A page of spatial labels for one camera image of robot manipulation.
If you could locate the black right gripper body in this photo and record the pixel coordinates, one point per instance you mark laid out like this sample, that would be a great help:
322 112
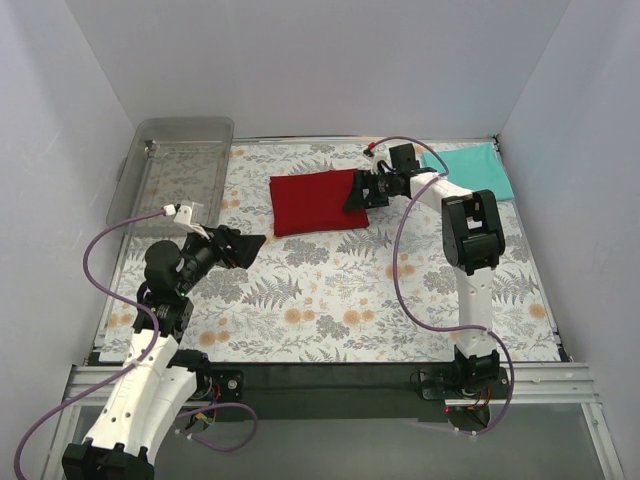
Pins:
369 187

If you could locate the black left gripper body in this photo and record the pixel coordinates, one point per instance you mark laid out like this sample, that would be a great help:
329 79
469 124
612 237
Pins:
223 245

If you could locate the red t shirt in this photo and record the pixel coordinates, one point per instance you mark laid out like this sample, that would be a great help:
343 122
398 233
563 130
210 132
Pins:
310 203

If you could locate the clear plastic bin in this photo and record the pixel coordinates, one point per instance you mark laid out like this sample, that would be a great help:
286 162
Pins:
172 159

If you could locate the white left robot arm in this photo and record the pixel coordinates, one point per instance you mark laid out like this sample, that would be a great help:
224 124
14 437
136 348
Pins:
157 377

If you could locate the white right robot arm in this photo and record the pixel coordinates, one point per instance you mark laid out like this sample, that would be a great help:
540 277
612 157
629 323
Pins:
472 240

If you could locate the folded teal t shirt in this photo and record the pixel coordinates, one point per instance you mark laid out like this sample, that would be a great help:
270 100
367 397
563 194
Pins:
478 168

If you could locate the floral tablecloth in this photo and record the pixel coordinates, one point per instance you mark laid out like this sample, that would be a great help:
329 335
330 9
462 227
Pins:
330 296

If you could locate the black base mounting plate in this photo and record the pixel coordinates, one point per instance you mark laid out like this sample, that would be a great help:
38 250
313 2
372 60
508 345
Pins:
332 391

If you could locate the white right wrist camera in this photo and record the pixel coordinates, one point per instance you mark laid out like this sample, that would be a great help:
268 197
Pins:
378 161

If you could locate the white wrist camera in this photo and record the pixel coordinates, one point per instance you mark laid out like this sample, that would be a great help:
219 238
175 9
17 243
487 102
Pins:
188 215
378 161

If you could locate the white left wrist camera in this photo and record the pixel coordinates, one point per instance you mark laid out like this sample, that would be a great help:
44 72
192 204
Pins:
188 215

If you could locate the aluminium frame rail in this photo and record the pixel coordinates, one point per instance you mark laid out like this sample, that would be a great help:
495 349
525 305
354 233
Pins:
544 383

